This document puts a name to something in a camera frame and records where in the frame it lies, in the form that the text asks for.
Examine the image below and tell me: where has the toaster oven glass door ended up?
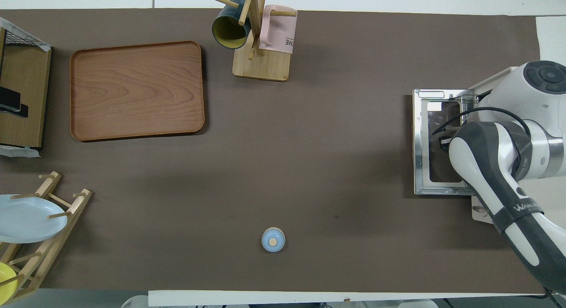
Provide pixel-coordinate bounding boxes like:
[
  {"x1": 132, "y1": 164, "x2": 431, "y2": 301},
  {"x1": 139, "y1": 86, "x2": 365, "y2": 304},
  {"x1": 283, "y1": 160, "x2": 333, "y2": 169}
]
[{"x1": 413, "y1": 89, "x2": 478, "y2": 197}]

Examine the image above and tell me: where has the white toaster oven body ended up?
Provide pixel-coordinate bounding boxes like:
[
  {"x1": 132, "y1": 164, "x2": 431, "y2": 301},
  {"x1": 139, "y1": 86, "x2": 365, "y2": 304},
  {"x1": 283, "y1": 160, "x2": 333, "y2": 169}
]
[{"x1": 460, "y1": 67, "x2": 566, "y2": 225}]

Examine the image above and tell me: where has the brown table mat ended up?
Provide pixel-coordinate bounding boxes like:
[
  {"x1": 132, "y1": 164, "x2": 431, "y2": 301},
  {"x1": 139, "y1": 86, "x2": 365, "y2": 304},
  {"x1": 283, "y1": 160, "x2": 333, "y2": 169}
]
[{"x1": 0, "y1": 8, "x2": 556, "y2": 295}]

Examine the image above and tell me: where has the wooden mug tree stand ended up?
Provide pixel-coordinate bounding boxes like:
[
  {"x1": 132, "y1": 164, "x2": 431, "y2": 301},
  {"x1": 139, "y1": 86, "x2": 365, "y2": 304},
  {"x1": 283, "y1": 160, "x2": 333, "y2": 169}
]
[{"x1": 211, "y1": 0, "x2": 298, "y2": 82}]

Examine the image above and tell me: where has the pink mug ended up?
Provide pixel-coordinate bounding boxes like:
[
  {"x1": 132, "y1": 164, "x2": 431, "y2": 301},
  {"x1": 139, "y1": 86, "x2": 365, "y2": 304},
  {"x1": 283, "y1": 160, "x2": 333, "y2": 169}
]
[{"x1": 259, "y1": 4, "x2": 298, "y2": 54}]

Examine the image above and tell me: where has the dark blue mug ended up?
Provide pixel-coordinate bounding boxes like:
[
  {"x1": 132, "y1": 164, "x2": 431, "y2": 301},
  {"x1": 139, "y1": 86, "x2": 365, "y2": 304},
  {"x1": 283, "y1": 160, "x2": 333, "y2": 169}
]
[{"x1": 212, "y1": 0, "x2": 252, "y2": 50}]

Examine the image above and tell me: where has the brown wooden tray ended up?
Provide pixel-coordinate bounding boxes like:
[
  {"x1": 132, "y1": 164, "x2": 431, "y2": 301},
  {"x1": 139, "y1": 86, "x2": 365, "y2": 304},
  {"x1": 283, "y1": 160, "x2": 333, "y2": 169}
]
[{"x1": 70, "y1": 41, "x2": 206, "y2": 142}]

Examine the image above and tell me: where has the wooden dish rack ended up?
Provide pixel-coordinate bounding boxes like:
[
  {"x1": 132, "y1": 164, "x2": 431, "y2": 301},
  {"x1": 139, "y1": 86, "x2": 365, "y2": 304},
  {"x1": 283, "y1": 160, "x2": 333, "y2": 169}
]
[{"x1": 0, "y1": 171, "x2": 93, "y2": 306}]

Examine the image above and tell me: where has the white checked cloth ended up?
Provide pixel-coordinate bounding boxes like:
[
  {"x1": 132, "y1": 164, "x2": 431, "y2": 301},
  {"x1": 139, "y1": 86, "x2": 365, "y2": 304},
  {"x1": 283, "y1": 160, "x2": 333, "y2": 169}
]
[
  {"x1": 0, "y1": 17, "x2": 52, "y2": 52},
  {"x1": 0, "y1": 145, "x2": 41, "y2": 159}
]

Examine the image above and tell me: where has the light blue plate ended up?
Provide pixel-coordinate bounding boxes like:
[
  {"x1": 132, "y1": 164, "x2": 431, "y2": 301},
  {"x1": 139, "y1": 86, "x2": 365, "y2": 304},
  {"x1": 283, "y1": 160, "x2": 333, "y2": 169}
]
[{"x1": 0, "y1": 194, "x2": 69, "y2": 244}]

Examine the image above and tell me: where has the black device on shelf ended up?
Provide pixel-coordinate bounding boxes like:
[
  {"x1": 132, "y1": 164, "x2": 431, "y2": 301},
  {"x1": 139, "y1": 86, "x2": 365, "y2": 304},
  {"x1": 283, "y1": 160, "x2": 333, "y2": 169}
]
[{"x1": 0, "y1": 87, "x2": 29, "y2": 118}]

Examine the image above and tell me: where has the yellow plate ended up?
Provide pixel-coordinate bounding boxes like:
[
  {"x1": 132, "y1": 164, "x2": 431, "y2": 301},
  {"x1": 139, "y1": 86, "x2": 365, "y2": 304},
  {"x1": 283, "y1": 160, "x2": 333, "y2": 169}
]
[{"x1": 0, "y1": 262, "x2": 19, "y2": 302}]

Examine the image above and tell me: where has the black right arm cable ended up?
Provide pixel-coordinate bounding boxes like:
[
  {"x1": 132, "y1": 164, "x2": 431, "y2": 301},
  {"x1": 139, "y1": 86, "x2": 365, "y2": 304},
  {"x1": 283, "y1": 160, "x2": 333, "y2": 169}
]
[{"x1": 431, "y1": 106, "x2": 532, "y2": 138}]

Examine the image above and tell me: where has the black power cable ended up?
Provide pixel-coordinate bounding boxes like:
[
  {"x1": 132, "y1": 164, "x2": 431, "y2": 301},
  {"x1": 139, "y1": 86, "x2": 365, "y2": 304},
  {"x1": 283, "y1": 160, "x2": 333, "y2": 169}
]
[{"x1": 542, "y1": 287, "x2": 566, "y2": 308}]

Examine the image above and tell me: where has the wooden box with wire basket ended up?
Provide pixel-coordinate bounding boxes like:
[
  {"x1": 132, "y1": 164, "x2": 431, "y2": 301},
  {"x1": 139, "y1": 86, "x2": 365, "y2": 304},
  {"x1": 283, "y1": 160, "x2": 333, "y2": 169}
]
[{"x1": 0, "y1": 17, "x2": 52, "y2": 158}]

